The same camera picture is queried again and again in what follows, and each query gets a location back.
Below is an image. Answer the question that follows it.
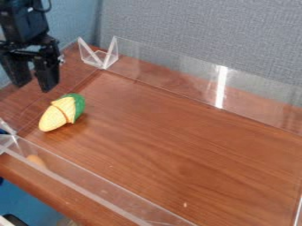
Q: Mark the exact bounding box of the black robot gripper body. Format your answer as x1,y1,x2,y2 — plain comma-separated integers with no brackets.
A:
0,0,65,64

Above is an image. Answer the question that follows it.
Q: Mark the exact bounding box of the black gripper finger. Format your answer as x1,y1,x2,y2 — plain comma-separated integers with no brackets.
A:
0,56,31,87
33,56,59,93

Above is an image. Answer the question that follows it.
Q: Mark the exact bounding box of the yellow green toy corn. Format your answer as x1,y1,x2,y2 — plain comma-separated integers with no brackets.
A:
38,94,85,132

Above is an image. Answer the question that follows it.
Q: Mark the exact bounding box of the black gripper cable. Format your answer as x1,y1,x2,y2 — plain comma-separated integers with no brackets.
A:
30,0,53,13

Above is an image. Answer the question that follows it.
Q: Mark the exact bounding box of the clear acrylic corner bracket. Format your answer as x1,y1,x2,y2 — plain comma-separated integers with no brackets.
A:
77,36,118,70

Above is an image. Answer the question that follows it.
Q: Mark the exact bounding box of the clear acrylic left bracket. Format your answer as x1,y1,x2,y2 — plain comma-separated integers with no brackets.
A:
0,117,17,155

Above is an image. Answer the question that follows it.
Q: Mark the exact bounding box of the clear acrylic back wall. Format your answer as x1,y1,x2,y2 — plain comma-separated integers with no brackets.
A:
108,37,302,136

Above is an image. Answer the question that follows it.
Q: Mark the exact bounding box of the clear acrylic wall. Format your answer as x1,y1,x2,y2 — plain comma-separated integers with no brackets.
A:
0,136,196,226
108,37,302,136

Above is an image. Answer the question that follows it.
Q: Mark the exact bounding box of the clear acrylic front wall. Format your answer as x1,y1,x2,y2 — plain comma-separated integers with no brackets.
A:
0,136,196,226

